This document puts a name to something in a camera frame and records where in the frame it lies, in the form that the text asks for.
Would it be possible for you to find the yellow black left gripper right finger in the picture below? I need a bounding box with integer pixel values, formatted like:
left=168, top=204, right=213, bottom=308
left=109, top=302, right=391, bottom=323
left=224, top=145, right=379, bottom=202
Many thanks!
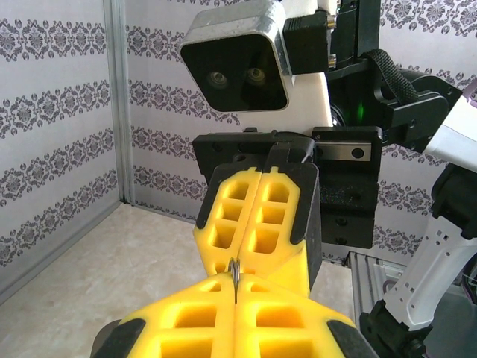
left=234, top=273, right=382, bottom=358

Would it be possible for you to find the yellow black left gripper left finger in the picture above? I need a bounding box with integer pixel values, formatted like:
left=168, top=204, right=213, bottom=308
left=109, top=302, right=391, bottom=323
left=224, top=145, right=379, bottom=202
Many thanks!
left=97, top=271, right=238, bottom=358

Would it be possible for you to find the aluminium side rail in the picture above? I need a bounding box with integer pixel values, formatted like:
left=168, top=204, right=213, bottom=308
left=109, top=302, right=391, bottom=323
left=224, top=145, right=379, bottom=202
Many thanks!
left=323, top=249, right=405, bottom=321

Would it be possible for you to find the aluminium corner post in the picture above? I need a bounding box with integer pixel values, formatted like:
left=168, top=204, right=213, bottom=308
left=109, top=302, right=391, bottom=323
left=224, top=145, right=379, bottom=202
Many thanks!
left=103, top=0, right=136, bottom=206

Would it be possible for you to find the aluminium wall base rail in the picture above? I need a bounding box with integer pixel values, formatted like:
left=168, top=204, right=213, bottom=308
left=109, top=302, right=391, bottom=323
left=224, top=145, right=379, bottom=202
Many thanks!
left=0, top=199, right=131, bottom=305

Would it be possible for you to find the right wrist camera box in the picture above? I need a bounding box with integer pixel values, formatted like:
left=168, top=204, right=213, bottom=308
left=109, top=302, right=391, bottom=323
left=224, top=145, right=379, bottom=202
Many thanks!
left=180, top=0, right=295, bottom=113

